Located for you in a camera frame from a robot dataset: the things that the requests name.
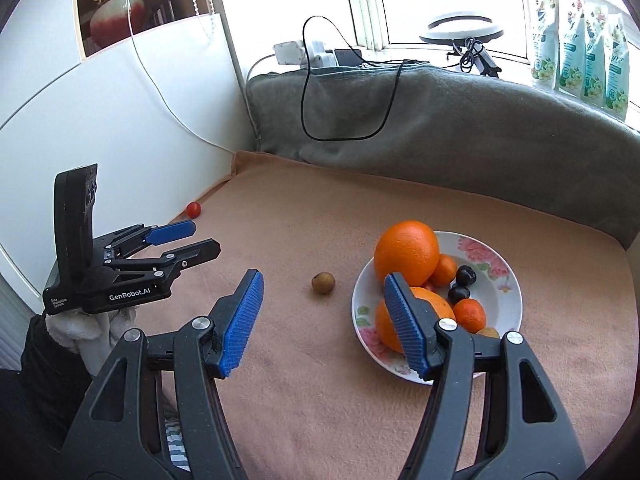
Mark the dark cherry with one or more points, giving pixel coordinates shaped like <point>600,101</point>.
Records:
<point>466,275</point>
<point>459,294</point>

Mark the black charger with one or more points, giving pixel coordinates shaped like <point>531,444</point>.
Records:
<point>347,57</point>

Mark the white floral plate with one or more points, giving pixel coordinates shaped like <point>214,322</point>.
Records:
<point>480,255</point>

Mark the grey blanket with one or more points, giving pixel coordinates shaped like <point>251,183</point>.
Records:
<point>475,125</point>

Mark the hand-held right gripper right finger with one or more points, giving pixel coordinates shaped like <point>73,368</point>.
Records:
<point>407,325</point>

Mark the large orange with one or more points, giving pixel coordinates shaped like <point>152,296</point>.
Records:
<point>435,305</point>
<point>405,252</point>

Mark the brown longan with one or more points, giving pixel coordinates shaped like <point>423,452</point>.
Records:
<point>487,332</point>
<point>324,283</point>

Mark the red and white vase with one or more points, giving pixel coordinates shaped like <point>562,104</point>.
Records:
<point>117,15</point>

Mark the person's left hand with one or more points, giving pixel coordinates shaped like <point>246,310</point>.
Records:
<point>75,330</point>

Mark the white power strip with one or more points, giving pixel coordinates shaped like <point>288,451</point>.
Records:
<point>290,52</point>

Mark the beige blanket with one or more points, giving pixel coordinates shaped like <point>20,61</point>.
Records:
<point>300,210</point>

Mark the white plug adapter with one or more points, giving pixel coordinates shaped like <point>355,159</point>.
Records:
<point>320,55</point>

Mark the white window frame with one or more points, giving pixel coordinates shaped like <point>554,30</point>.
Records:
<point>370,10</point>

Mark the dark books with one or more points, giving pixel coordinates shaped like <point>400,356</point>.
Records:
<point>165,10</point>

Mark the striped cloth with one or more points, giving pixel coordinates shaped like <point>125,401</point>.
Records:
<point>175,440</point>

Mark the pale green printed pouch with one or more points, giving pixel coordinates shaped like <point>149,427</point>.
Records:
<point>595,57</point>
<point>617,70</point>
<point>544,40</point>
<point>571,45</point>

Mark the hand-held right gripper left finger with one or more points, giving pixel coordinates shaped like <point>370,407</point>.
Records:
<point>242,325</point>

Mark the white board panel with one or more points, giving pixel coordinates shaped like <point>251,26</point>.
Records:
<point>125,135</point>

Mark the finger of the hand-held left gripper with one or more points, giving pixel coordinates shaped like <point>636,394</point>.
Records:
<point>195,251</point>
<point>172,230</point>

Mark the small mandarin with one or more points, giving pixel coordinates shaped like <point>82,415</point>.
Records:
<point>445,271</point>
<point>470,315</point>

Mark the person's left forearm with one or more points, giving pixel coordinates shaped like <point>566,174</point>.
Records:
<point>45,390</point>

